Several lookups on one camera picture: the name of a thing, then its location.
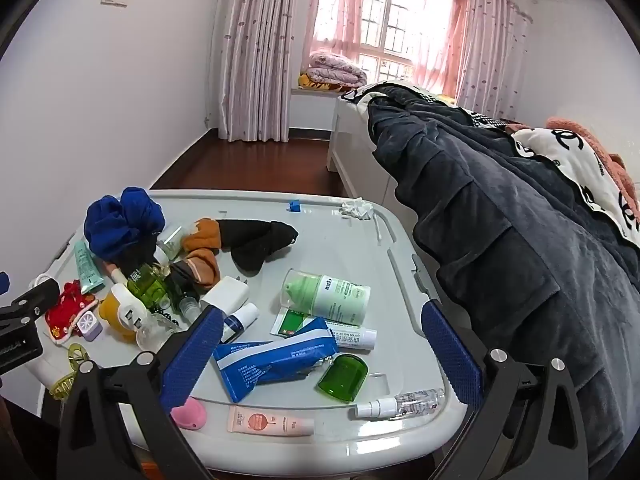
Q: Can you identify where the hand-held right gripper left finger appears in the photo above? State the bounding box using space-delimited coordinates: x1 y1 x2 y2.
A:
56 305 225 480

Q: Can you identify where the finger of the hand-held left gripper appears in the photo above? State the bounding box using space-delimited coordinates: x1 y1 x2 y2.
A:
0 271 61 323

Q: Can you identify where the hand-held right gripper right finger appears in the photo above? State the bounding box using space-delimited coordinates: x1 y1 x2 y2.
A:
420 299 591 480

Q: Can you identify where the teal cosmetic tube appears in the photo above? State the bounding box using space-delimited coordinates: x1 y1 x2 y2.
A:
74 240 106 295

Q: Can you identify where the red tassel ornament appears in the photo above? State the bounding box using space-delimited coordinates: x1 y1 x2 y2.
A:
45 280 98 345

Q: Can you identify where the clear round bottle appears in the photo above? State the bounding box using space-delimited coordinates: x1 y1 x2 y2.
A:
136 317 183 353

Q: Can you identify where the black bead hair clip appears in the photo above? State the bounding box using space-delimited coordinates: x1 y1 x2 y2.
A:
150 310 188 331

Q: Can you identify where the white square mini fan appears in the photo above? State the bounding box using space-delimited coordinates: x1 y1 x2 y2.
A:
75 310 104 343

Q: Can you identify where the small white blue-label bottle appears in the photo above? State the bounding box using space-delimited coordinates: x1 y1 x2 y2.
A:
220 302 261 345

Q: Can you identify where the pink oval nail clipper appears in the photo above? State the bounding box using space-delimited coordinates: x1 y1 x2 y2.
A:
170 396 207 431

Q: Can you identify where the clear spray bottle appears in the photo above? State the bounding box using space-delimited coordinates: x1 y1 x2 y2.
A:
355 387 447 420

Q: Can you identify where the yellow hair claw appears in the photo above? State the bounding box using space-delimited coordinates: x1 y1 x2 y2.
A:
49 342 92 401

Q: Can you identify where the dark green bottle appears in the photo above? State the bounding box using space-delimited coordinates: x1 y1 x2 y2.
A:
165 272 203 323

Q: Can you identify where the white charger plug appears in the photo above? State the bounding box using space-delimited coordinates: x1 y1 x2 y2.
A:
200 276 251 318

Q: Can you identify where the orange bear-shaped bottle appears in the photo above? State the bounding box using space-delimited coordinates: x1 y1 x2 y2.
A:
97 290 138 346

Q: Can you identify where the blue white packet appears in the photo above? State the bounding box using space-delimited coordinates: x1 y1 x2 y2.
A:
212 316 340 404

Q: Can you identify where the light green glass bottle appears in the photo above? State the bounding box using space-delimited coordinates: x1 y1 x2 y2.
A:
126 262 171 311

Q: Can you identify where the small pink white tube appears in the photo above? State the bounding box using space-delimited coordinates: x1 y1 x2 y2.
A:
102 260 128 286

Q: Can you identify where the white plug adapter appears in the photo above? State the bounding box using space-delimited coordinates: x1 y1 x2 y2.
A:
110 283 151 332

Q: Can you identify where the brown and black sock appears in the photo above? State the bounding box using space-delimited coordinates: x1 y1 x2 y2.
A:
169 247 222 297
181 217 299 277

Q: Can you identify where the green sachet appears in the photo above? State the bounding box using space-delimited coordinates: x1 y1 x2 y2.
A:
270 307 321 338

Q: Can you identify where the green transparent cap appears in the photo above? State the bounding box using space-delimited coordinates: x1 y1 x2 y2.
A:
316 353 369 403

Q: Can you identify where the blue cloth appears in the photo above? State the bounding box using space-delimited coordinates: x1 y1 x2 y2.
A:
84 186 166 273

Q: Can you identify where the small clear glass bottle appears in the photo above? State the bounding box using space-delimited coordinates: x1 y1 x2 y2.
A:
157 225 188 261

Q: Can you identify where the green white pump bottle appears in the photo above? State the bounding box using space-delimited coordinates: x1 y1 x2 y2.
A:
280 267 372 328

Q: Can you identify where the dark grey blanket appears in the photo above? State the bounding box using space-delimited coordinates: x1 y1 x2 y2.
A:
367 82 640 480

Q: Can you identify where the white tissue wad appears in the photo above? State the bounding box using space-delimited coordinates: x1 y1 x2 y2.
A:
340 197 375 221

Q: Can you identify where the yellow patterned blanket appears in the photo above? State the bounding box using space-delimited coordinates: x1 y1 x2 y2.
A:
298 74 358 92

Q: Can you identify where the folded pink quilt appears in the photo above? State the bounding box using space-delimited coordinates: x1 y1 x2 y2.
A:
307 51 368 86

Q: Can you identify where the white dotted curtain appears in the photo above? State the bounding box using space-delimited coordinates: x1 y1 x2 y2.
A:
455 0 531 121
210 0 321 143

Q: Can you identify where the window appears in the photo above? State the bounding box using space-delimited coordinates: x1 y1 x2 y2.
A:
320 0 471 91

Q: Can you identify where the sheer pink curtain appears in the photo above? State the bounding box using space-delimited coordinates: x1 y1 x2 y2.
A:
307 0 471 96

